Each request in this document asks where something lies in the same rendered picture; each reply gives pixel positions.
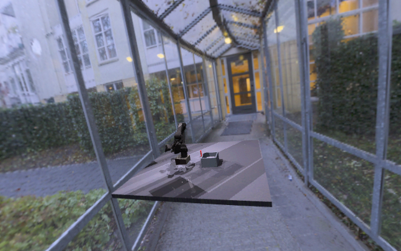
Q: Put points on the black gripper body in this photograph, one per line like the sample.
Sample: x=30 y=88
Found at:
x=168 y=146

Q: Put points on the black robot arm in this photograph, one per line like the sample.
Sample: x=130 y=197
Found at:
x=180 y=146

